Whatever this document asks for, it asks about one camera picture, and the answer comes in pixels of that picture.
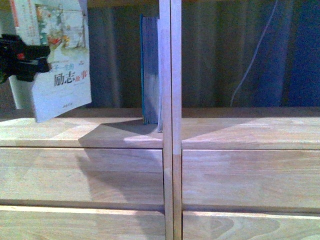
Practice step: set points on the lower left wooden drawer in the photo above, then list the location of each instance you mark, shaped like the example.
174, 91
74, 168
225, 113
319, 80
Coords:
57, 223

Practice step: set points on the pale pages book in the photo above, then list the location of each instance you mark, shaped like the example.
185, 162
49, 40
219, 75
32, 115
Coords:
152, 82

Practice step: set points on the upper right wooden drawer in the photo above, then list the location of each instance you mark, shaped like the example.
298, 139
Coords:
251, 178

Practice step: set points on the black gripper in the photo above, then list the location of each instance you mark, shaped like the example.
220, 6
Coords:
22, 60

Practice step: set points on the lower right wooden drawer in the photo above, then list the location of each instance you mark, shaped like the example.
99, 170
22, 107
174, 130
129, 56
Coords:
248, 226

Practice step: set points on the right wooden shelf unit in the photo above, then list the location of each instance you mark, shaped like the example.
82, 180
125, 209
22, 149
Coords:
259, 129

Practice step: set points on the teal cover book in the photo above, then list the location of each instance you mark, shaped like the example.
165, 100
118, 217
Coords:
142, 67

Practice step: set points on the white illustrated children's book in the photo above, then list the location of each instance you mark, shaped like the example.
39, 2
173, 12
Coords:
63, 26

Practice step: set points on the left wooden shelf unit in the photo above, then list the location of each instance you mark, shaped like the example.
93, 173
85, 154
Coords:
88, 127

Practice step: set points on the upper left wooden drawer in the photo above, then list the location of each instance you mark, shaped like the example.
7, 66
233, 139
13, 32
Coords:
93, 176

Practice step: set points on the wooden drawer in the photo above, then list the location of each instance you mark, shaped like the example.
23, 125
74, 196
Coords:
248, 226
57, 223
93, 176
251, 178

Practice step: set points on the wooden shelf unit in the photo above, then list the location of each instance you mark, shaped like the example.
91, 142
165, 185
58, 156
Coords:
259, 129
88, 127

